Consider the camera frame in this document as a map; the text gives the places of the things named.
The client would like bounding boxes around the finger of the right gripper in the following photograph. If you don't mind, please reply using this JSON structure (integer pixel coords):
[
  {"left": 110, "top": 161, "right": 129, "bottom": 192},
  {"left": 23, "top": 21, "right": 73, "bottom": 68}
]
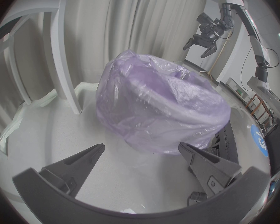
[
  {"left": 201, "top": 44, "right": 217, "bottom": 59},
  {"left": 183, "top": 35, "right": 197, "bottom": 51}
]

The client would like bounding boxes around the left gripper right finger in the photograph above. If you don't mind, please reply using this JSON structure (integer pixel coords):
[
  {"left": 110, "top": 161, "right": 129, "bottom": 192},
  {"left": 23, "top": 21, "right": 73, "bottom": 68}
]
[{"left": 178, "top": 142, "right": 242, "bottom": 198}]

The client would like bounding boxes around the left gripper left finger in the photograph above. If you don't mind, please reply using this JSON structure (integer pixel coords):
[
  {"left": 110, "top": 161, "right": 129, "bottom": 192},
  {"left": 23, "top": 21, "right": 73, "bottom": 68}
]
[{"left": 40, "top": 143, "right": 105, "bottom": 197}]

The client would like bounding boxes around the purple plastic bag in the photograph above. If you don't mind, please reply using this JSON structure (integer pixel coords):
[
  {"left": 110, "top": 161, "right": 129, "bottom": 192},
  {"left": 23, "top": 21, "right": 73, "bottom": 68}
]
[{"left": 96, "top": 49, "right": 231, "bottom": 155}]

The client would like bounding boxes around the white trash bin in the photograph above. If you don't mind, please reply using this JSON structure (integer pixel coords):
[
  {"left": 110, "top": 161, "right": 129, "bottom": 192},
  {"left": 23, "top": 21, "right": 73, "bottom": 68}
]
[{"left": 97, "top": 74, "right": 231, "bottom": 154}]

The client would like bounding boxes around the white curtain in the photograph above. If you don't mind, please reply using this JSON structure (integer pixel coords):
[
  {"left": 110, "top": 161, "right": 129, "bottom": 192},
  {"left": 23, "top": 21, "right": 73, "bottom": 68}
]
[{"left": 0, "top": 0, "right": 227, "bottom": 153}]

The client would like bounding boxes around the white chair with grey seat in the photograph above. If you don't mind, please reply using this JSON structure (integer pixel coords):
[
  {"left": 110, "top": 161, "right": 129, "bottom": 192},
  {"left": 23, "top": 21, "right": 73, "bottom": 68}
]
[{"left": 0, "top": 0, "right": 84, "bottom": 158}]

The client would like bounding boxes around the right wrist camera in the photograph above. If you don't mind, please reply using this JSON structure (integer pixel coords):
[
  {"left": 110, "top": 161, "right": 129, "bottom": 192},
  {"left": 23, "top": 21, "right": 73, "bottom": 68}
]
[{"left": 196, "top": 12, "right": 215, "bottom": 32}]

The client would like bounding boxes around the black cable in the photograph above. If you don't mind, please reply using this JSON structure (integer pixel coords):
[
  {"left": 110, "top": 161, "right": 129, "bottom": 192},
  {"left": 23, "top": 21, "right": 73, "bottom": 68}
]
[{"left": 241, "top": 48, "right": 280, "bottom": 89}]

